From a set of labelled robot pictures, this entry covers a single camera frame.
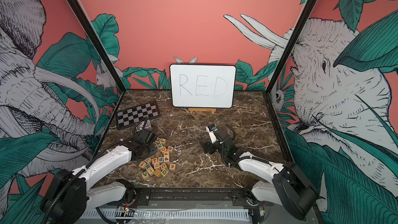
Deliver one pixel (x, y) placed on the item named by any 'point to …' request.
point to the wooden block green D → (164, 172)
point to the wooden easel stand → (191, 110)
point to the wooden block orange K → (172, 167)
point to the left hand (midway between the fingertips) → (153, 148)
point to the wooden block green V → (145, 174)
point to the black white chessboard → (127, 118)
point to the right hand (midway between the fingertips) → (204, 137)
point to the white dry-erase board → (203, 86)
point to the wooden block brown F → (166, 153)
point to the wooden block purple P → (166, 158)
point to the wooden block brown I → (150, 170)
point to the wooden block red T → (154, 160)
